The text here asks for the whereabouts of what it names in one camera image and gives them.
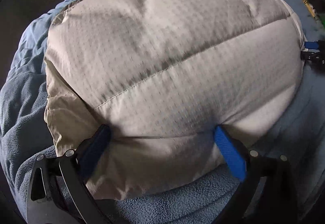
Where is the cream hooded puffer jacket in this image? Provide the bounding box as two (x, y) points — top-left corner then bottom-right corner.
(44, 0), (304, 200)

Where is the blue fleece bed blanket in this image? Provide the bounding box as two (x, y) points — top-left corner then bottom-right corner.
(1, 0), (324, 223)

